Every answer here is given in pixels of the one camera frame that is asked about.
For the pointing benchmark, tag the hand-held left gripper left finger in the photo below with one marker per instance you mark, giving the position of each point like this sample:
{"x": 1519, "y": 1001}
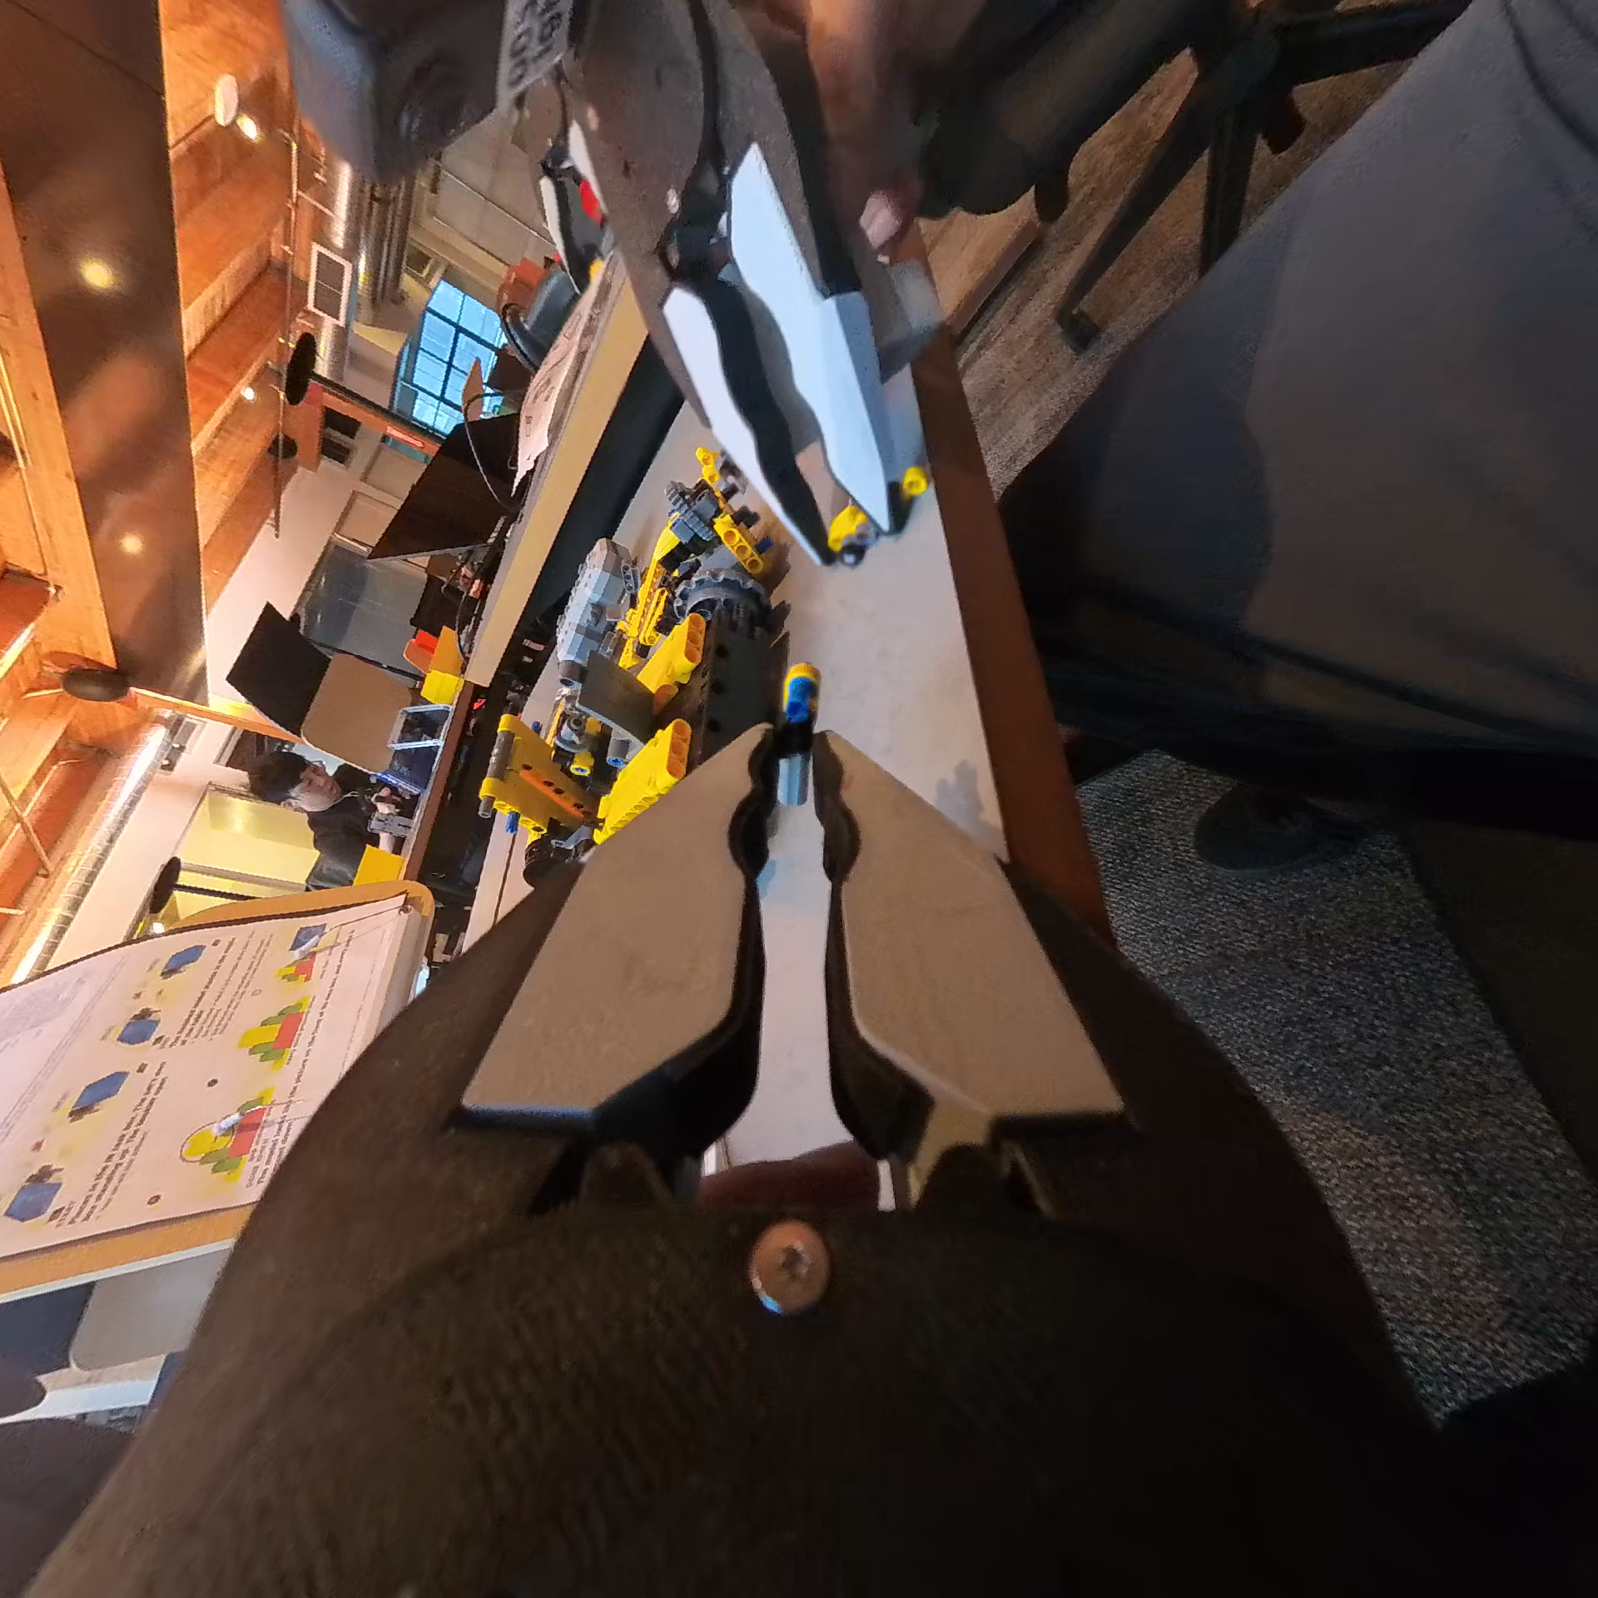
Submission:
{"x": 625, "y": 975}

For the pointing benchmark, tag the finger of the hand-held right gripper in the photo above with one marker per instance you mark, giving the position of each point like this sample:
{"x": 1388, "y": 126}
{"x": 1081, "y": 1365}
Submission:
{"x": 724, "y": 375}
{"x": 800, "y": 275}

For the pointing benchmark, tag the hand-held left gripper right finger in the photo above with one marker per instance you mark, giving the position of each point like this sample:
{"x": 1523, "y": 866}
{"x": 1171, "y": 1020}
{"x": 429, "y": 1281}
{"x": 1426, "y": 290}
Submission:
{"x": 961, "y": 986}

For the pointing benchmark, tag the grey sleeve with black pin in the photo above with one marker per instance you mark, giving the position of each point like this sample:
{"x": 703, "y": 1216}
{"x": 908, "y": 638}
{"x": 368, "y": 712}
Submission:
{"x": 790, "y": 781}

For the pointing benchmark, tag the person's right hand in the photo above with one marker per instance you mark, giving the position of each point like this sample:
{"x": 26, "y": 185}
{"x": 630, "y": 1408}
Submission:
{"x": 874, "y": 124}

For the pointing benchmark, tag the yellow black brick vehicle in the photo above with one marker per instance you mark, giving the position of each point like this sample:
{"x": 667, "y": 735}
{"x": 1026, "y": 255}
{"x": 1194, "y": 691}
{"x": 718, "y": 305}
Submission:
{"x": 625, "y": 762}

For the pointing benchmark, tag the pile of yellow brick beams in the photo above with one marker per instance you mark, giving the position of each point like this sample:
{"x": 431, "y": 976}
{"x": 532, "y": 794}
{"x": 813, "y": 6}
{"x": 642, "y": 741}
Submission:
{"x": 600, "y": 611}

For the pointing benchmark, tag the yellow storage bin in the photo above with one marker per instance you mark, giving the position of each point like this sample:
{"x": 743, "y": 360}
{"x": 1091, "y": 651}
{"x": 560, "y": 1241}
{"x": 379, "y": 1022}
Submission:
{"x": 440, "y": 684}
{"x": 377, "y": 862}

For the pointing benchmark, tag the black monitor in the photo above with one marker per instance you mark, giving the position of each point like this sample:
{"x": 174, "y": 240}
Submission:
{"x": 450, "y": 499}

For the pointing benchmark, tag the person's dark shoe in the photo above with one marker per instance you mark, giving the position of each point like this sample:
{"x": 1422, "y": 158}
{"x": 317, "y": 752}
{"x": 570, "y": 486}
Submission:
{"x": 1262, "y": 826}

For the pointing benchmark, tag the brown cardboard sheet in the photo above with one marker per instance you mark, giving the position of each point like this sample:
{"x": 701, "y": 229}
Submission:
{"x": 362, "y": 718}

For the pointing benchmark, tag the black office chair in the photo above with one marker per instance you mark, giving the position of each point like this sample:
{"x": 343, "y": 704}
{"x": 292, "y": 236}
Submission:
{"x": 1199, "y": 113}

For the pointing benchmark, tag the black flat panel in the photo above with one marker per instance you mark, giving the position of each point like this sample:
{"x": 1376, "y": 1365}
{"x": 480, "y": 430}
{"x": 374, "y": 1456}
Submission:
{"x": 275, "y": 674}

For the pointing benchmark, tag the person's grey trouser leg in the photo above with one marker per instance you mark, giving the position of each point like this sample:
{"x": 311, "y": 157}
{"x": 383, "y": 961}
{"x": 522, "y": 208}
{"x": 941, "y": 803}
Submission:
{"x": 1312, "y": 436}

